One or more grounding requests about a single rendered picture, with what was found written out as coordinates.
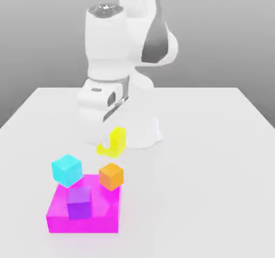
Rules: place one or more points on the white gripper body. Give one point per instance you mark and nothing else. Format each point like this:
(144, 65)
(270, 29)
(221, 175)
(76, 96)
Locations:
(94, 125)

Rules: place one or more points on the small yellow cube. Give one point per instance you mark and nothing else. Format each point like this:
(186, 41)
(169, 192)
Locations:
(117, 142)

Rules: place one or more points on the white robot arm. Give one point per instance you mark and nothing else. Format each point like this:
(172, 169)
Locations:
(107, 47)

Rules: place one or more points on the small cyan cube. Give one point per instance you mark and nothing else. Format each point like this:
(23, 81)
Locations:
(66, 170)

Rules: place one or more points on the small orange cube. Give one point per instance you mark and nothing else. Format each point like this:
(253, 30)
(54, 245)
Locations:
(111, 176)

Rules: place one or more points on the small purple cube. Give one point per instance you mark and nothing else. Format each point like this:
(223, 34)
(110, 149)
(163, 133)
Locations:
(79, 206)

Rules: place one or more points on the large magenta box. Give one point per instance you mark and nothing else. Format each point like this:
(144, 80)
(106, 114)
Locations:
(86, 225)

